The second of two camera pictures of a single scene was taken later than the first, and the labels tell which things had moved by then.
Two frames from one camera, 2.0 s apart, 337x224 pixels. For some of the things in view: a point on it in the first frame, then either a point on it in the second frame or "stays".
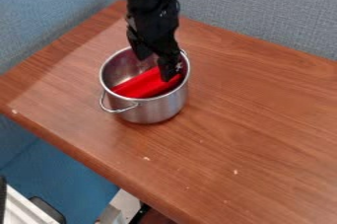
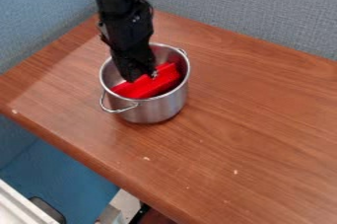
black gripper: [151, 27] -> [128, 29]
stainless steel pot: [121, 66] stays
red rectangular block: [146, 84] stays
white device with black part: [33, 210] stays
